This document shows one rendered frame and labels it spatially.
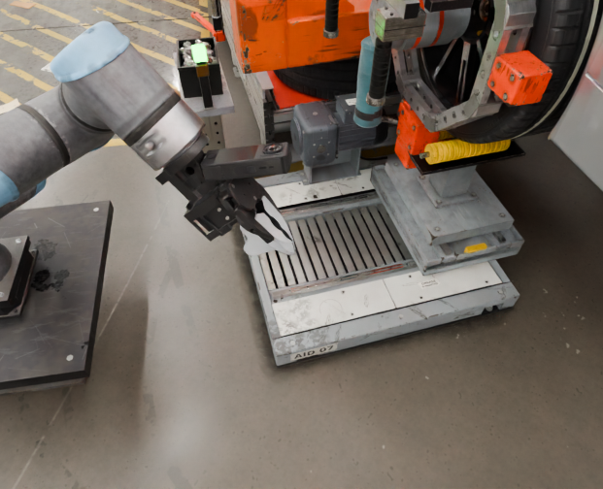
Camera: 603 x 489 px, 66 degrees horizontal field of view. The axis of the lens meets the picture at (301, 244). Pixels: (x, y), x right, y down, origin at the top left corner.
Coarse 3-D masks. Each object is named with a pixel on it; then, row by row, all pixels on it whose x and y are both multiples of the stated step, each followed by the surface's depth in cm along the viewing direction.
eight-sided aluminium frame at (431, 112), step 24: (504, 0) 88; (528, 0) 89; (504, 24) 90; (528, 24) 91; (504, 48) 93; (408, 72) 141; (480, 72) 100; (408, 96) 135; (432, 96) 132; (480, 96) 102; (432, 120) 124; (456, 120) 113
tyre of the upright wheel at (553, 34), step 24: (552, 0) 88; (576, 0) 86; (600, 0) 87; (552, 24) 89; (576, 24) 88; (528, 48) 96; (552, 48) 91; (576, 48) 92; (552, 96) 99; (480, 120) 118; (504, 120) 108; (528, 120) 106; (552, 120) 109
